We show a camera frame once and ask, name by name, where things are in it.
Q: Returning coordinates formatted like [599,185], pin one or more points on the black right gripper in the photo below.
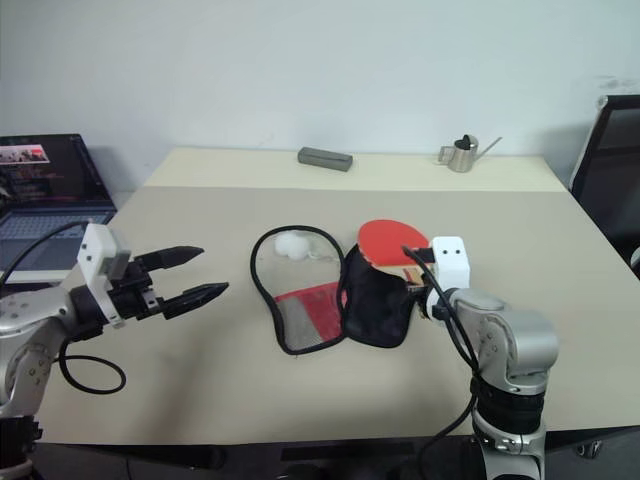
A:
[419,291]

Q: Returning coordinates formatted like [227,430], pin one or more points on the grey rectangular case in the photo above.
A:
[325,159]

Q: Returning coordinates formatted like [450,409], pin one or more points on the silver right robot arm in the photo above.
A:
[520,335]

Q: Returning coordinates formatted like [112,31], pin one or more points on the black mesh office chair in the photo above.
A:
[612,170]

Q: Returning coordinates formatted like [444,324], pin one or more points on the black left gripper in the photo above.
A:
[132,297]

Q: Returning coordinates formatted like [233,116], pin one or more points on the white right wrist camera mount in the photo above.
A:
[452,262]

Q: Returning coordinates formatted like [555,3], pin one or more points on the red table tennis paddle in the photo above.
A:
[387,240]

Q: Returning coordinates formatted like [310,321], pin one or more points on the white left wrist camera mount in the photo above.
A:
[95,250]

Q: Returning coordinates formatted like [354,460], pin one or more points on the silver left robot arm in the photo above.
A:
[30,320]

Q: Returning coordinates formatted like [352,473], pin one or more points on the black table crossbar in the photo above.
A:
[345,454]

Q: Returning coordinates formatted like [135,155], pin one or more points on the red black paddle case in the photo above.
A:
[372,305]

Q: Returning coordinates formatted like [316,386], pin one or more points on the white fluffy pompom zipper charm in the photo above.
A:
[292,246]

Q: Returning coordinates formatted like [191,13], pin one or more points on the small metal watering can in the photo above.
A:
[461,157]

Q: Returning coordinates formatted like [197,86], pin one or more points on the open laptop computer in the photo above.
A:
[45,200]

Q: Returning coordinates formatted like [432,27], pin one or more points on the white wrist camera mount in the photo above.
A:
[95,250]
[452,262]

